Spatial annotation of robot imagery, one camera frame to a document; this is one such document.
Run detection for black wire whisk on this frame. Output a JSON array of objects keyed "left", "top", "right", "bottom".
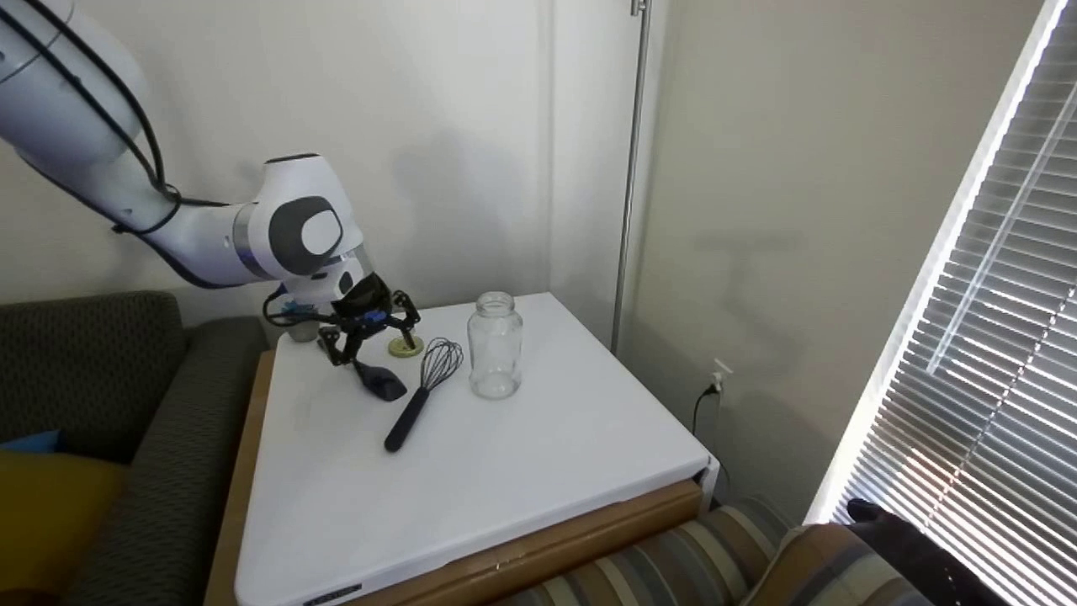
[{"left": 382, "top": 336, "right": 464, "bottom": 453}]

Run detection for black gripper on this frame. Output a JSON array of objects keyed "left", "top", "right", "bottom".
[{"left": 317, "top": 272, "right": 421, "bottom": 368}]

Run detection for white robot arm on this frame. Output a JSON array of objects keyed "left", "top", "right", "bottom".
[{"left": 0, "top": 0, "right": 421, "bottom": 364}]

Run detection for striped armchair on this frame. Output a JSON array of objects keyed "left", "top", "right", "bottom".
[{"left": 492, "top": 498, "right": 1007, "bottom": 606}]

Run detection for white window blinds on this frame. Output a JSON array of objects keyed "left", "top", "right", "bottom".
[{"left": 806, "top": 0, "right": 1077, "bottom": 606}]

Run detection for clear glass jar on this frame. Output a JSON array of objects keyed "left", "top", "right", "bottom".
[{"left": 466, "top": 289, "right": 520, "bottom": 401}]

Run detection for mustard yellow cushion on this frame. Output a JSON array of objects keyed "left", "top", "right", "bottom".
[{"left": 0, "top": 453, "right": 129, "bottom": 606}]

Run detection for grey sofa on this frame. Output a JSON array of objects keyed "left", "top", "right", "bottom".
[{"left": 0, "top": 293, "right": 265, "bottom": 606}]

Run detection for dark blue spatula spoon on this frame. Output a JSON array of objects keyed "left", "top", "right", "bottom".
[{"left": 353, "top": 361, "right": 406, "bottom": 401}]

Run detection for yellow jar lid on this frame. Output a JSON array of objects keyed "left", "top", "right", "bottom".
[{"left": 388, "top": 336, "right": 424, "bottom": 361}]

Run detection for blue cushion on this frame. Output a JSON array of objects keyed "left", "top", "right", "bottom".
[{"left": 0, "top": 431, "right": 56, "bottom": 455}]

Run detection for wall outlet with plug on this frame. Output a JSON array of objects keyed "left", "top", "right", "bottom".
[{"left": 691, "top": 356, "right": 734, "bottom": 435}]

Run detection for white corner pipe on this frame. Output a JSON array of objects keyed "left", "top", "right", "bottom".
[{"left": 608, "top": 0, "right": 649, "bottom": 354}]

